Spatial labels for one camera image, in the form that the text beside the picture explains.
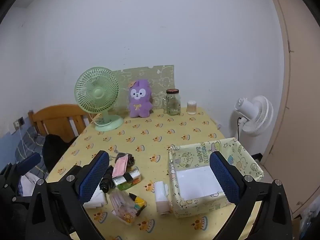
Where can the green desk fan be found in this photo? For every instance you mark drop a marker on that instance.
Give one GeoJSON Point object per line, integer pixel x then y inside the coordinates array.
{"type": "Point", "coordinates": [96, 92]}

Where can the white tissue stack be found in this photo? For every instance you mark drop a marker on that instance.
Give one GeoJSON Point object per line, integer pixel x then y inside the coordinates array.
{"type": "Point", "coordinates": [98, 201]}

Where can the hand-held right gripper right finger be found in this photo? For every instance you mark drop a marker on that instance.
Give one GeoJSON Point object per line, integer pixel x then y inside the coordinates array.
{"type": "Point", "coordinates": [223, 177]}

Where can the wall socket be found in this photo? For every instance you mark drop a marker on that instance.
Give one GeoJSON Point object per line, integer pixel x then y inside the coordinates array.
{"type": "Point", "coordinates": [21, 121]}

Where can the black cloth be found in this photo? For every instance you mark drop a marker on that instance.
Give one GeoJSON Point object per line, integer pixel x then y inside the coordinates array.
{"type": "Point", "coordinates": [53, 150]}

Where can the white cloth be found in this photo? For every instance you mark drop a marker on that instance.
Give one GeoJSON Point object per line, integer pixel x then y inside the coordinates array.
{"type": "Point", "coordinates": [28, 182]}

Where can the beige door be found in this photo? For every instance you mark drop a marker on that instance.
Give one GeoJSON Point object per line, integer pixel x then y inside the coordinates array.
{"type": "Point", "coordinates": [300, 105]}

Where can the clear plastic packet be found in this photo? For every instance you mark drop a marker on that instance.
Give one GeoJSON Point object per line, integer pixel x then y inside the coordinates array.
{"type": "Point", "coordinates": [120, 202]}

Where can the silver green packet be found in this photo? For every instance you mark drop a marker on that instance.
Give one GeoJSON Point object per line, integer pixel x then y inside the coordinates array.
{"type": "Point", "coordinates": [130, 177]}

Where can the yellow printed tablecloth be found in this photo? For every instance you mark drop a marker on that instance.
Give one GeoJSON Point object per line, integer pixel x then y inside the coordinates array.
{"type": "Point", "coordinates": [155, 135]}

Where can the dark grey cloth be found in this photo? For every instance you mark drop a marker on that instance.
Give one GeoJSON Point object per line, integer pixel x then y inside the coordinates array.
{"type": "Point", "coordinates": [130, 160]}

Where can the plaid blanket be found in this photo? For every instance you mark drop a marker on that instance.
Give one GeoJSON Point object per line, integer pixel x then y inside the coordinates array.
{"type": "Point", "coordinates": [27, 142]}

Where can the purple plush toy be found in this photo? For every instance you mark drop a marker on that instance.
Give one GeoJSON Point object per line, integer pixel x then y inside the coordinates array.
{"type": "Point", "coordinates": [140, 102]}

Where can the cotton swab container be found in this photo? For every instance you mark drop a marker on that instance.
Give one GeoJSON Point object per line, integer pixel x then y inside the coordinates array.
{"type": "Point", "coordinates": [191, 108]}

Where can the printed storage box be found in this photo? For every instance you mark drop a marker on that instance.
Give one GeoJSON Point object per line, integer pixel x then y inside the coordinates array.
{"type": "Point", "coordinates": [190, 155]}

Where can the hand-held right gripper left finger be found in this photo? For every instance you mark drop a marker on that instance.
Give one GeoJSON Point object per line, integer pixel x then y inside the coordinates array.
{"type": "Point", "coordinates": [93, 177]}

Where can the wooden chair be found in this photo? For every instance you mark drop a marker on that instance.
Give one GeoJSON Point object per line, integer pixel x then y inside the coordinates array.
{"type": "Point", "coordinates": [57, 115]}

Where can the yellow black small item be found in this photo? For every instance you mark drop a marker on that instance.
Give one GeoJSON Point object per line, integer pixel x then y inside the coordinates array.
{"type": "Point", "coordinates": [138, 201]}

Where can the white standing fan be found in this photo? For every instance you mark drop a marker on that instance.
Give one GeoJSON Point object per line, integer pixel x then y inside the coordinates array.
{"type": "Point", "coordinates": [260, 115]}

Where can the green printed board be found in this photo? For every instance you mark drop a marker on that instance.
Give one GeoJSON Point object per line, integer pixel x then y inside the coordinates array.
{"type": "Point", "coordinates": [160, 80]}

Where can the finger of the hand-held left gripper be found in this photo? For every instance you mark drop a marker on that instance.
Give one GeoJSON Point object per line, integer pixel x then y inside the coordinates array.
{"type": "Point", "coordinates": [30, 161]}

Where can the glass jar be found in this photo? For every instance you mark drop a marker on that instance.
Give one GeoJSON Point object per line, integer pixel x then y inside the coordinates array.
{"type": "Point", "coordinates": [172, 105]}

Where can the pink face mask pack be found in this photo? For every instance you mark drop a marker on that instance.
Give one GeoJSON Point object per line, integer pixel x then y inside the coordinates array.
{"type": "Point", "coordinates": [120, 166]}

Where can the black plastic bag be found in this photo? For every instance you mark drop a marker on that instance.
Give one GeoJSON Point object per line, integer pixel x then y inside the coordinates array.
{"type": "Point", "coordinates": [107, 182]}

